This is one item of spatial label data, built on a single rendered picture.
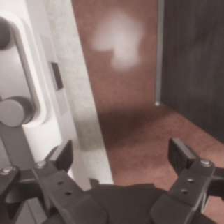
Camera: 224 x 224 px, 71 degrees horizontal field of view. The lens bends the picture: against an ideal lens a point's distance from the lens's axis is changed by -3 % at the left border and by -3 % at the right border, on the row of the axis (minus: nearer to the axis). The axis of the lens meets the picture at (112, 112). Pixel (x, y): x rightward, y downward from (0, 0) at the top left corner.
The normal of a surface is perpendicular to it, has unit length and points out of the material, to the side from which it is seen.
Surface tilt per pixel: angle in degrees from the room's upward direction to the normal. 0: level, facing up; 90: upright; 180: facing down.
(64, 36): 0
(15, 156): 90
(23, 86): 0
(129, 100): 0
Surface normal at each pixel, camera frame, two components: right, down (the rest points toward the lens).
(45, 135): -0.01, 0.25
